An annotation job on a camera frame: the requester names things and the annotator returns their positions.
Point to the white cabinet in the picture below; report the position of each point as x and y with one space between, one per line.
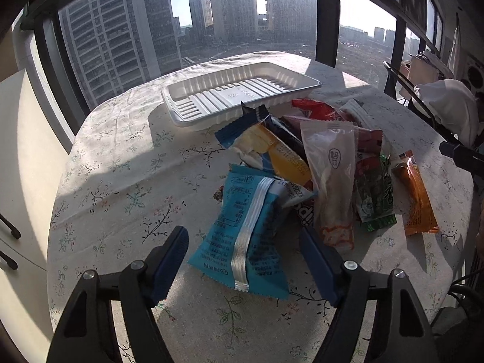
32 161

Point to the person in white shirt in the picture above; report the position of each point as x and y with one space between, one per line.
453 106

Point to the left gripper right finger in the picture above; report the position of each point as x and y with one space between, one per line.
400 330

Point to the orange snack pack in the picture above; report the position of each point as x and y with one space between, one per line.
421 218

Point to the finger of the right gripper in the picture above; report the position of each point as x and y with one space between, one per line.
464 158

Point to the floral white tablecloth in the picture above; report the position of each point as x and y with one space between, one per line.
132 176

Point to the green seaweed snack pack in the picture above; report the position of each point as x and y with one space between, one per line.
374 200

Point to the blue yellow Tipo snack pack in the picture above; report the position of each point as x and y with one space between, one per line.
261 149

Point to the black cabinet handle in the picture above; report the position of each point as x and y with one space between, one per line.
10 262
14 231

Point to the white plastic tray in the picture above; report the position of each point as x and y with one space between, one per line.
213 98

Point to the light blue snack bag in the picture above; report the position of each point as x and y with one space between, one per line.
239 250

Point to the black snack packet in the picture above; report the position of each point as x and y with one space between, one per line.
277 127

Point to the red Mylikes candy bag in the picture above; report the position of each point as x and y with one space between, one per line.
317 110

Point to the black window frame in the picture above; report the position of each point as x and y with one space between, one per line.
93 50

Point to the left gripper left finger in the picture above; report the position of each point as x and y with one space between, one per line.
86 331

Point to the translucent white snack bag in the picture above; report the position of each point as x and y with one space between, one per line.
330 148

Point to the small red patterned snack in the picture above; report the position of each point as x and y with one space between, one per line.
218 195

